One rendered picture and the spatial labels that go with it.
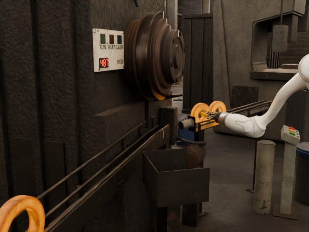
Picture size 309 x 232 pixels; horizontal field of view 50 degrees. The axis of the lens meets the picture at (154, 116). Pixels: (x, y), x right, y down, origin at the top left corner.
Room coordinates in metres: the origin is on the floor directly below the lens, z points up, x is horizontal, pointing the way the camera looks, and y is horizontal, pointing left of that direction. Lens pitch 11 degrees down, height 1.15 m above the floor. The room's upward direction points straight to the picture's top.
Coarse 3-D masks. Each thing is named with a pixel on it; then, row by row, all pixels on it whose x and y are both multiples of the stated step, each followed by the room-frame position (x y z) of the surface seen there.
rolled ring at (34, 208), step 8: (8, 200) 0.81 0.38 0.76; (16, 200) 0.81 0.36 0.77; (24, 200) 0.83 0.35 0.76; (32, 200) 0.86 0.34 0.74; (0, 208) 0.79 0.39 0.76; (8, 208) 0.78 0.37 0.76; (16, 208) 0.80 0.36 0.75; (24, 208) 0.82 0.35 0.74; (32, 208) 0.85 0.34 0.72; (40, 208) 0.89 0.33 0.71; (0, 216) 0.76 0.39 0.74; (8, 216) 0.77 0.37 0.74; (32, 216) 0.88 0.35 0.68; (40, 216) 0.88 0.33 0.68; (0, 224) 0.75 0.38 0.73; (8, 224) 0.77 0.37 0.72; (32, 224) 0.88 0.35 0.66; (40, 224) 0.88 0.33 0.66
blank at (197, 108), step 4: (196, 104) 2.19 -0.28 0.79; (200, 104) 2.18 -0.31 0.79; (204, 104) 2.20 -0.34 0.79; (196, 108) 2.16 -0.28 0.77; (200, 108) 2.18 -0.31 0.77; (204, 108) 2.20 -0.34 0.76; (208, 108) 2.22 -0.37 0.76; (192, 112) 2.16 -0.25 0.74; (196, 112) 2.16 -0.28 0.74; (196, 116) 2.17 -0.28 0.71; (196, 120) 2.17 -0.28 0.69; (200, 120) 2.19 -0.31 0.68; (204, 120) 2.21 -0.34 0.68; (200, 124) 2.19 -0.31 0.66
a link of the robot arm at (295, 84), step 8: (296, 80) 1.72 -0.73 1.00; (288, 88) 1.75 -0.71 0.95; (296, 88) 1.72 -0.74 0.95; (280, 96) 1.79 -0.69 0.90; (288, 96) 1.77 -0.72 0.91; (272, 104) 1.87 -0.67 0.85; (280, 104) 1.82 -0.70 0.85; (272, 112) 1.89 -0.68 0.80; (256, 120) 1.96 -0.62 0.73; (264, 120) 1.95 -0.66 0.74; (256, 128) 1.95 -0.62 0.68; (264, 128) 1.96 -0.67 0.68; (248, 136) 2.00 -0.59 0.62; (256, 136) 2.00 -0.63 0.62
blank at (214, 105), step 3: (213, 102) 2.28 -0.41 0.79; (216, 102) 2.27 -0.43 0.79; (219, 102) 2.29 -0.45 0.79; (222, 102) 2.30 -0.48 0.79; (210, 105) 2.27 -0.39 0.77; (213, 105) 2.25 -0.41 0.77; (216, 105) 2.27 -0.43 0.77; (219, 105) 2.29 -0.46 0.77; (222, 105) 2.30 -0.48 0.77; (210, 108) 2.25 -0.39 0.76; (213, 108) 2.25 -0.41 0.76; (216, 108) 2.27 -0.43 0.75; (219, 108) 2.31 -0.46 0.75; (222, 108) 2.30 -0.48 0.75; (225, 108) 2.32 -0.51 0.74; (213, 111) 2.25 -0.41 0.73; (219, 111) 2.32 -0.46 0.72; (222, 111) 2.30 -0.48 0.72; (225, 111) 2.32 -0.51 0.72; (213, 120) 2.26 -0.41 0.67
